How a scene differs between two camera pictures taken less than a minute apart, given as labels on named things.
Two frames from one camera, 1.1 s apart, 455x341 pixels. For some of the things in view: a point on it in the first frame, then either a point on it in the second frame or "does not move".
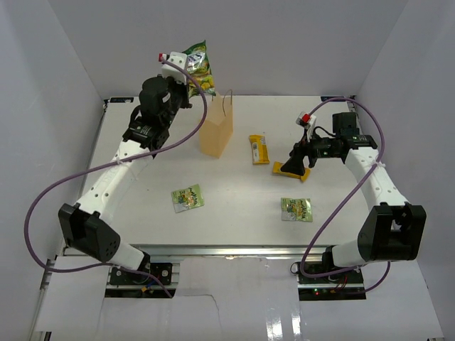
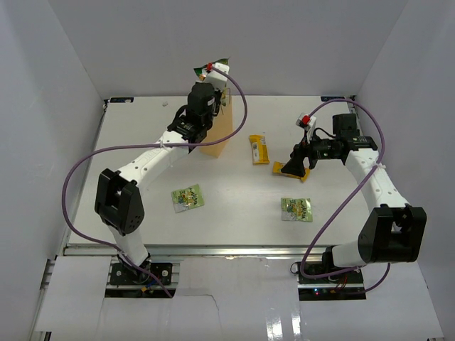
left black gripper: (183, 89) to (217, 94)
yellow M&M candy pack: (276, 169) does not move
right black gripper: (296, 163) does not move
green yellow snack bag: (199, 68) to (202, 71)
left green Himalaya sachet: (187, 198) does not move
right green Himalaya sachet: (294, 209) does not move
